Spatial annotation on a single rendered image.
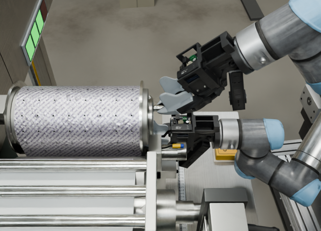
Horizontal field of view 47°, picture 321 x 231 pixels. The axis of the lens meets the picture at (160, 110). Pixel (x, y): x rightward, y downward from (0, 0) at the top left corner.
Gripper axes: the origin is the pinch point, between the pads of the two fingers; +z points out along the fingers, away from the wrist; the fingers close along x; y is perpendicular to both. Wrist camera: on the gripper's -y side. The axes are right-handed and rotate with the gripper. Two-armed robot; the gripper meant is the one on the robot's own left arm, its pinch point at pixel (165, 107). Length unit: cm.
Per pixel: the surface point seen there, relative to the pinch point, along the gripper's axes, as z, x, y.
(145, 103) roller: -0.4, 3.5, 6.4
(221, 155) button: 8.2, -10.5, -36.3
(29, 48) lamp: 31.9, -27.2, 18.5
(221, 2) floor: 40, -237, -130
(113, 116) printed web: 4.6, 6.1, 9.7
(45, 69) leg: 78, -75, -9
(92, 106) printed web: 7.0, 4.4, 13.0
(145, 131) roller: 1.9, 7.4, 3.8
